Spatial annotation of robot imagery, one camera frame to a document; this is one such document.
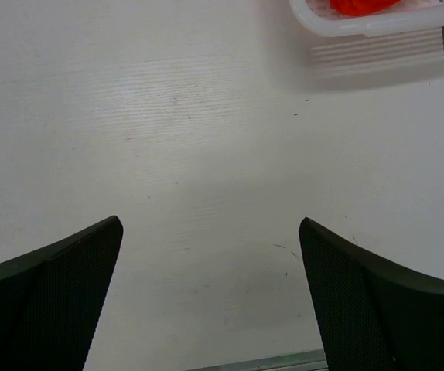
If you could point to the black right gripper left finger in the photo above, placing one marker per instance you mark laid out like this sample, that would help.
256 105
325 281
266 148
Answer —
51 299

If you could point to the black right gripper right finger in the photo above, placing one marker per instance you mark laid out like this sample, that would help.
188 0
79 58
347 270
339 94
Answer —
372 313

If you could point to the orange mesh shorts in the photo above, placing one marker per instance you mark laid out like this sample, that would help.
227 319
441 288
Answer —
358 8

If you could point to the white plastic basket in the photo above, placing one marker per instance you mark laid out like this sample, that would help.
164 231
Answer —
405 16

